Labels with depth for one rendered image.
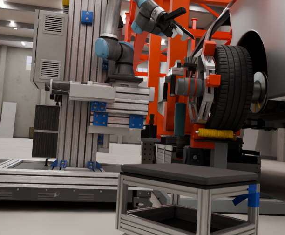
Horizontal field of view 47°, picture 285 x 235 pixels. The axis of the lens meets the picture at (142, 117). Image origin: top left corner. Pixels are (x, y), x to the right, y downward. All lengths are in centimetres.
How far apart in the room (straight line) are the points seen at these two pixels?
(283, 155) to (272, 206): 843
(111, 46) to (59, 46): 38
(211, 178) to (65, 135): 136
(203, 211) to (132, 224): 31
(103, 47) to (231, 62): 87
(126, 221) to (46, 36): 140
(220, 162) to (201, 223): 149
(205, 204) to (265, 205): 131
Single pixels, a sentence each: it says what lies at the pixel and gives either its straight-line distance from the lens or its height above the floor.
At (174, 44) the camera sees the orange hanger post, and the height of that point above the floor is 130.
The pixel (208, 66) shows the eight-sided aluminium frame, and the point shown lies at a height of 95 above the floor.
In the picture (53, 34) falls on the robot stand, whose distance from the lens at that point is 227.
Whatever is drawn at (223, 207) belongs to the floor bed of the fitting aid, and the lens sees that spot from 221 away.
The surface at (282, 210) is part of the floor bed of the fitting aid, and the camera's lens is 236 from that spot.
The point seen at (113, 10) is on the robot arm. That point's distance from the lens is 211.
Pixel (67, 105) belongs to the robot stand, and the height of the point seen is 63.
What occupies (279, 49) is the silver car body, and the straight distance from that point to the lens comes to 221.
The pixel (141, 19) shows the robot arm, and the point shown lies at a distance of 186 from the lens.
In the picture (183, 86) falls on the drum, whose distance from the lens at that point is 245.
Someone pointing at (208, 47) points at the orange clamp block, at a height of 110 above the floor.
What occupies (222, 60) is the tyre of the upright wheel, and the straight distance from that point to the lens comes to 231.
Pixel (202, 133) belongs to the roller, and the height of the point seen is 51.
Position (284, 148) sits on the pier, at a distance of 1073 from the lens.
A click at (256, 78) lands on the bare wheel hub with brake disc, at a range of 273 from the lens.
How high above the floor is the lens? 44
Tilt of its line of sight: 4 degrees up
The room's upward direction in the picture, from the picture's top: 3 degrees clockwise
